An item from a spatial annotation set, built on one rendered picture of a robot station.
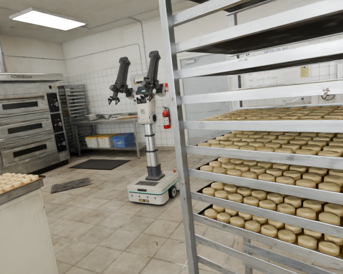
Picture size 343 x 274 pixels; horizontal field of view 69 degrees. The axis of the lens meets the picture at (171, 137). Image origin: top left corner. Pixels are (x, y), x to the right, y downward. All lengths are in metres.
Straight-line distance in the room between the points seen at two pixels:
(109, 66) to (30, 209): 5.27
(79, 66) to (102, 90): 0.98
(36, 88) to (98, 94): 1.77
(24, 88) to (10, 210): 4.13
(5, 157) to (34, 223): 3.59
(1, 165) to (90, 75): 3.17
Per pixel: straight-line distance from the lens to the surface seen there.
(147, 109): 3.13
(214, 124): 0.83
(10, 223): 1.80
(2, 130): 5.37
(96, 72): 7.02
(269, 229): 0.93
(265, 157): 0.78
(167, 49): 0.90
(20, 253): 1.89
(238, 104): 1.26
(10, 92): 5.55
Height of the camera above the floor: 1.35
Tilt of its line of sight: 10 degrees down
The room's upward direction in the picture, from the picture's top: 6 degrees counter-clockwise
